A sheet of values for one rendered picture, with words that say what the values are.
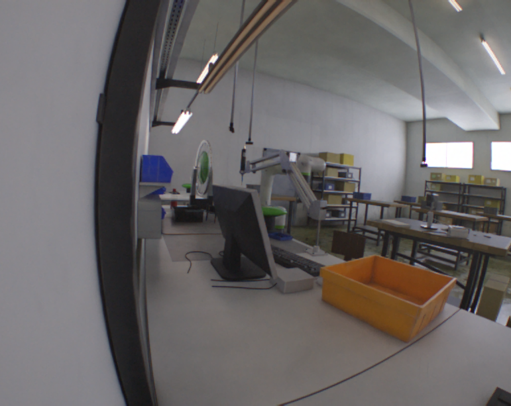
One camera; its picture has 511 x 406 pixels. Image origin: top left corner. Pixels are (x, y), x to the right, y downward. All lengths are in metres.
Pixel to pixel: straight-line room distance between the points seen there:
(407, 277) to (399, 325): 0.32
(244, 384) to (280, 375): 0.07
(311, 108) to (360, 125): 2.14
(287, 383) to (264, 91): 7.11
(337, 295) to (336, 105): 8.10
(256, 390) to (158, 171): 1.41
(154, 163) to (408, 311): 1.51
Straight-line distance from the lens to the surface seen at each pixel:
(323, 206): 1.34
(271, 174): 2.13
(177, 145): 6.36
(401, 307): 0.67
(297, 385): 0.52
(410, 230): 2.29
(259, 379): 0.53
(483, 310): 2.30
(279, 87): 7.58
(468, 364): 0.71
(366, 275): 1.03
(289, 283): 0.86
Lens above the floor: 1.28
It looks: 5 degrees down
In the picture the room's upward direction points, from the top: 4 degrees clockwise
